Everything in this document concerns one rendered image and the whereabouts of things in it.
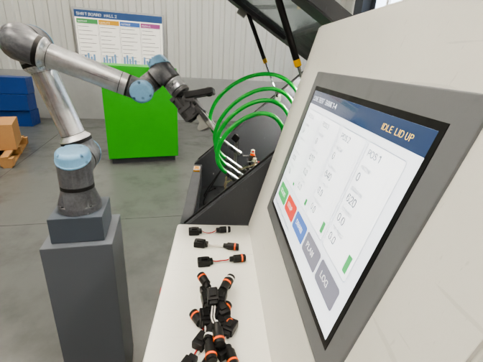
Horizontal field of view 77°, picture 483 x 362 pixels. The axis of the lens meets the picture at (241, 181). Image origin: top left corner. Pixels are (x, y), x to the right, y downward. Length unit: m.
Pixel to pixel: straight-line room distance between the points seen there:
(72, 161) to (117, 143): 3.33
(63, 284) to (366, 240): 1.18
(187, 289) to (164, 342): 0.14
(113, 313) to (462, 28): 1.38
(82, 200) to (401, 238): 1.09
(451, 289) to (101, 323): 1.35
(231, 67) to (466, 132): 7.56
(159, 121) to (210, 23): 3.79
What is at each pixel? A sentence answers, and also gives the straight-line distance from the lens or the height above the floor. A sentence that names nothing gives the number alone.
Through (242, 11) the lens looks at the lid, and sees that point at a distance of 1.52.
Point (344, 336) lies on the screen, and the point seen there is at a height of 1.18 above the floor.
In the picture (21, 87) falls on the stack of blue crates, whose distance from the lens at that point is 7.25.
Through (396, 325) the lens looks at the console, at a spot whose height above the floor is 1.24.
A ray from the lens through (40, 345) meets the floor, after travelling 2.11.
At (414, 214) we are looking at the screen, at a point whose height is 1.33.
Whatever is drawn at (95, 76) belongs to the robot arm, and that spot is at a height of 1.38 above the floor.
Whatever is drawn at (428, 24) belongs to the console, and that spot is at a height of 1.51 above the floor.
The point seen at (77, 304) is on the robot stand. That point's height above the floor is 0.54.
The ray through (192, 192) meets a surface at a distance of 1.25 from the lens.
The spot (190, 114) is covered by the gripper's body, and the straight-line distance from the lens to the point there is 1.20.
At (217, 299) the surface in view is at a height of 1.03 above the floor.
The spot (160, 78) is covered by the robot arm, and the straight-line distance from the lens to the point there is 1.25.
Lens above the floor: 1.46
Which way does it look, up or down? 22 degrees down
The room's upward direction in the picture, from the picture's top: 4 degrees clockwise
